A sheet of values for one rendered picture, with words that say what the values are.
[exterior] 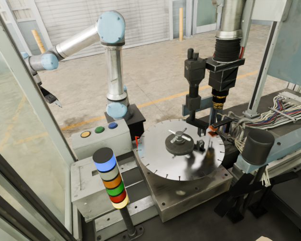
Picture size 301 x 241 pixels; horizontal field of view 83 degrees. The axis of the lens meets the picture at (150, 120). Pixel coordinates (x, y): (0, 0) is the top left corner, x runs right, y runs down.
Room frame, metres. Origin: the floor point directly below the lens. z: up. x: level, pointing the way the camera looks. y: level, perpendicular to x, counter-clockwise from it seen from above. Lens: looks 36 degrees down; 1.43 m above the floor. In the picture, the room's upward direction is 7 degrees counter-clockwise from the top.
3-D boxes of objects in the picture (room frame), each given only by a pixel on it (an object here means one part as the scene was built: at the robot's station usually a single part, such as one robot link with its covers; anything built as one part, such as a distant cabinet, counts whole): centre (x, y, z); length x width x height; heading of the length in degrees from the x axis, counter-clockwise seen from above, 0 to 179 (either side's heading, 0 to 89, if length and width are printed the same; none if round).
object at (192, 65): (0.53, -0.16, 1.17); 0.06 x 0.05 x 0.20; 99
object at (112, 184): (0.27, 0.11, 1.08); 0.05 x 0.04 x 0.03; 18
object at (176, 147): (0.48, -0.10, 0.96); 0.11 x 0.11 x 0.03
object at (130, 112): (1.04, 0.19, 0.80); 0.15 x 0.15 x 0.10
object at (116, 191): (0.27, 0.11, 1.05); 0.05 x 0.04 x 0.03; 18
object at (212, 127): (0.54, -0.29, 0.95); 0.10 x 0.03 x 0.07; 108
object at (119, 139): (0.69, 0.26, 0.82); 0.28 x 0.11 x 0.15; 108
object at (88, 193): (0.44, 0.24, 0.82); 0.18 x 0.18 x 0.15; 18
